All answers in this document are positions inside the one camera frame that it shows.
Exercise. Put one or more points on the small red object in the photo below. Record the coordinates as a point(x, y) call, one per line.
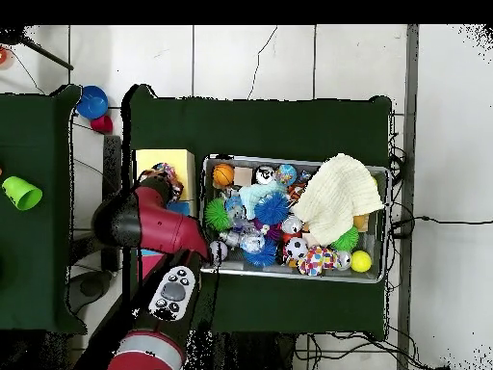
point(2, 56)

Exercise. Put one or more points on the blue spiky ball with eyes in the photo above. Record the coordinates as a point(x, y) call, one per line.
point(271, 208)

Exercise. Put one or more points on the black floor stand base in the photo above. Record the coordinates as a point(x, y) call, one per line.
point(90, 287)

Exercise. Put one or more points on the green cup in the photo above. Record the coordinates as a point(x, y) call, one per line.
point(23, 192)

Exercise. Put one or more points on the black and white soccer ball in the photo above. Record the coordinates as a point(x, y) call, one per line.
point(296, 248)

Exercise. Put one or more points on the red cup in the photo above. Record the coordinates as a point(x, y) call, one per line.
point(102, 124)

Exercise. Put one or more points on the wooden box with three holes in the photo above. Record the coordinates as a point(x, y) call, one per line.
point(185, 162)

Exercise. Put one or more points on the orange basketball toy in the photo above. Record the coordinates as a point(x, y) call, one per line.
point(223, 175)

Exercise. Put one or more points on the light blue cloth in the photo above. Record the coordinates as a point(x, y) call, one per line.
point(250, 194)

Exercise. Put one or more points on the colourful dotted napkin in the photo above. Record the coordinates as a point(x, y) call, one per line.
point(169, 171)
point(317, 262)

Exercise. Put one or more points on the green cloth side table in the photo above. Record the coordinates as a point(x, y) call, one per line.
point(34, 250)

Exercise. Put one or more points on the yellow tennis ball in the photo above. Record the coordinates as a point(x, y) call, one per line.
point(361, 261)

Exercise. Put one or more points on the blue bowl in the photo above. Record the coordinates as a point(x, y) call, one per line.
point(92, 102)

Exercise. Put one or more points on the small globe ball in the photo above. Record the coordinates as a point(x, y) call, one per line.
point(286, 175)

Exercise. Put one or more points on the black tripod pole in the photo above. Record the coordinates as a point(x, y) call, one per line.
point(46, 57)

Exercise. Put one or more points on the white baseball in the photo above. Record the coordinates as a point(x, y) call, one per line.
point(220, 250)

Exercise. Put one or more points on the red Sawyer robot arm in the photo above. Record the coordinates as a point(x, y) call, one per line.
point(165, 227)

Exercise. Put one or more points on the cream waffle cloth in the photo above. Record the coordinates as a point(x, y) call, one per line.
point(339, 196)

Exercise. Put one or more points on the silver mesh bin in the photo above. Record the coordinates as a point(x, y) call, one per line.
point(277, 275)

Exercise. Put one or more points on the dark green tablecloth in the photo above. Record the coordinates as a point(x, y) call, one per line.
point(269, 123)

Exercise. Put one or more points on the green spiky ball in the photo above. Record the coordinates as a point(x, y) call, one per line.
point(217, 215)

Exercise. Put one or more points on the black upright board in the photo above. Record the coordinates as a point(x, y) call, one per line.
point(112, 173)

